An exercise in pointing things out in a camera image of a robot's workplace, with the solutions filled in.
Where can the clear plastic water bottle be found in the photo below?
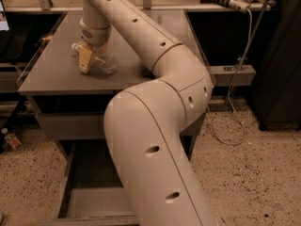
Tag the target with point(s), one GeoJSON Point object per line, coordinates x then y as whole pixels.
{"type": "Point", "coordinates": [101, 60]}

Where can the laptop computer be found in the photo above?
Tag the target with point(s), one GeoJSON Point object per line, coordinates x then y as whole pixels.
{"type": "Point", "coordinates": [5, 29]}

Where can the small bottle on floor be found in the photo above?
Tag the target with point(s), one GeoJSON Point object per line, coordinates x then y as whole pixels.
{"type": "Point", "coordinates": [10, 140]}

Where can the grey drawer cabinet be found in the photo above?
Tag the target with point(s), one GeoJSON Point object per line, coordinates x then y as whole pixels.
{"type": "Point", "coordinates": [55, 84]}

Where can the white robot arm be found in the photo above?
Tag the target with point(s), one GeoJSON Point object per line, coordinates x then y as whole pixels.
{"type": "Point", "coordinates": [154, 170]}

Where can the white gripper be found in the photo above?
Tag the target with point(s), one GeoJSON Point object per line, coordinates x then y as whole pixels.
{"type": "Point", "coordinates": [93, 36]}

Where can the open grey middle drawer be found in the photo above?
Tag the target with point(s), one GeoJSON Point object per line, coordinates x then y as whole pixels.
{"type": "Point", "coordinates": [92, 193]}

